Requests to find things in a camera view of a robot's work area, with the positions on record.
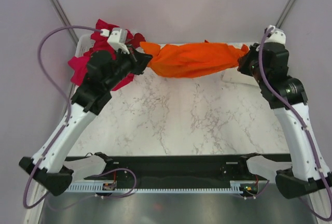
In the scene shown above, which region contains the orange t shirt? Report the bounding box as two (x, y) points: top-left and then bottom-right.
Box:
(140, 41), (249, 78)

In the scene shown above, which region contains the folded cream t shirt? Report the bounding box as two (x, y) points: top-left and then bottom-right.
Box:
(222, 43), (257, 86)

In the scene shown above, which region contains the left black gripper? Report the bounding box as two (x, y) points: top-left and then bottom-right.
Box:
(106, 44), (154, 90)

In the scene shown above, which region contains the white slotted cable duct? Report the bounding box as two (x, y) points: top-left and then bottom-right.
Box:
(62, 180), (268, 193)

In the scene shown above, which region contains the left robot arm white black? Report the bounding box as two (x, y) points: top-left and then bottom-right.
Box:
(19, 47), (153, 196)

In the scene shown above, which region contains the dark red t shirt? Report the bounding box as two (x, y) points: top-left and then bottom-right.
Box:
(126, 32), (146, 49)

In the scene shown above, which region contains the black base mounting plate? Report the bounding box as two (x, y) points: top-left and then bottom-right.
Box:
(83, 153), (292, 190)

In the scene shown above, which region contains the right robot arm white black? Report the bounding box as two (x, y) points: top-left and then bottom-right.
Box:
(237, 43), (331, 199)

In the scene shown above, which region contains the left aluminium frame post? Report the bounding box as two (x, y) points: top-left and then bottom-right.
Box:
(36, 0), (79, 44)

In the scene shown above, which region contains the white laundry basket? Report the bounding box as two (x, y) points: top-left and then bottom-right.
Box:
(75, 34), (95, 57)

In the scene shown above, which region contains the left aluminium side rail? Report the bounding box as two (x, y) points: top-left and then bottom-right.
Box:
(63, 83), (76, 117)

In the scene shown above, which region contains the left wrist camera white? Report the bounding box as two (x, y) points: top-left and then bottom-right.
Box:
(100, 27), (129, 54)

